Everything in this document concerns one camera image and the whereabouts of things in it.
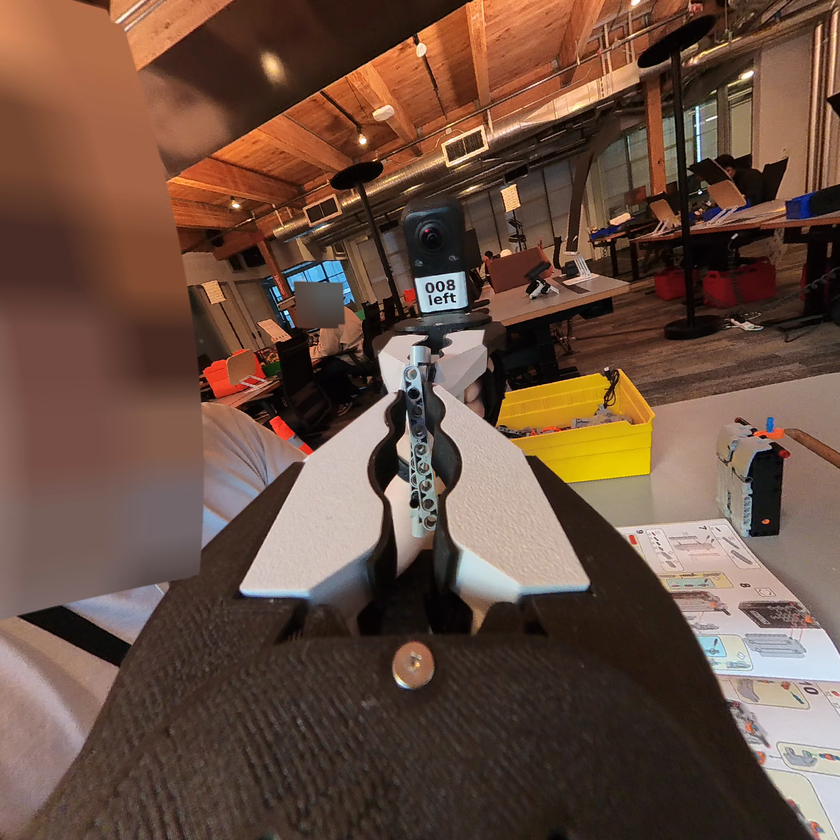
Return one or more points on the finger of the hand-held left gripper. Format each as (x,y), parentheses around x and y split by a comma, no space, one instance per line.
(394,358)
(466,361)

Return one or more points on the light grey desk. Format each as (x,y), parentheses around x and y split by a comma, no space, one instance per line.
(689,459)

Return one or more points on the hanging paper sign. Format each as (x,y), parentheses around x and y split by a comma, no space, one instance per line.
(510,198)

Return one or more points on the white power strip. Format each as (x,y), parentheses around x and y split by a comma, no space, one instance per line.
(748,321)

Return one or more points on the grey table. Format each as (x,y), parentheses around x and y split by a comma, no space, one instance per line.
(558,298)

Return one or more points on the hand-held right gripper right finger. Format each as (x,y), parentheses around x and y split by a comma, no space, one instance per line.
(512,525)

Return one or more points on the silver air duct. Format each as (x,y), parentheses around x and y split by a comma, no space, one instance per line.
(407,174)

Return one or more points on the wooden work table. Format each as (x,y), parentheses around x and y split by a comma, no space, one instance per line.
(722,228)
(814,223)

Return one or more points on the black office chair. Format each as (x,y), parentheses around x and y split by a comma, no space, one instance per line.
(298,380)

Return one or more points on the brown seat back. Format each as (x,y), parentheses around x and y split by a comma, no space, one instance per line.
(512,272)

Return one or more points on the person's white shirt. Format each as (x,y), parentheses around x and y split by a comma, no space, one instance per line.
(39,722)

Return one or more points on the grey perforated toy beam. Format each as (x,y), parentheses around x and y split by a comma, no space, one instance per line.
(420,438)

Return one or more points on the white ceiling vent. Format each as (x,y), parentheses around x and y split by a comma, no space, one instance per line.
(464,145)
(321,210)

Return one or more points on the grey black toy brick assembly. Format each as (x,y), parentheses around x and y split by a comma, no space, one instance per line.
(761,485)

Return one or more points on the blue bin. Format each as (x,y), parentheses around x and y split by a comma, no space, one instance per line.
(804,207)

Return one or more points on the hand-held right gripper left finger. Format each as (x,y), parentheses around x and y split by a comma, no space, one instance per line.
(315,525)

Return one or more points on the printed instruction booklet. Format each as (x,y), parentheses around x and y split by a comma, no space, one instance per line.
(741,590)

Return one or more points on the yellow bin with toy parts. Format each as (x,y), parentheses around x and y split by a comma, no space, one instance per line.
(590,453)

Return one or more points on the brown wooden stick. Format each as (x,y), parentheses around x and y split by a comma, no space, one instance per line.
(814,447)

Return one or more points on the orange bin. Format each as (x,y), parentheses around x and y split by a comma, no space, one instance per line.
(220,380)

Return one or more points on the black white handheld device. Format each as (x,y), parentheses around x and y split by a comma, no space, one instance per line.
(541,282)

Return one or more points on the large red crate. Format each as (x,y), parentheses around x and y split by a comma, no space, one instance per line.
(738,285)

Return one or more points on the dark glossy overhead panel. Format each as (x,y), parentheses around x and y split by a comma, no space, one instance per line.
(262,72)

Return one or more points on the pile of toy parts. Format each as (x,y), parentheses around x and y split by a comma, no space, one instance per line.
(577,423)

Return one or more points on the person's left hand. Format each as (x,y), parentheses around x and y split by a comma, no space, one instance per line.
(474,397)

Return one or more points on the beige black book stand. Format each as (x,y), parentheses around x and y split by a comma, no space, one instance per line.
(725,195)

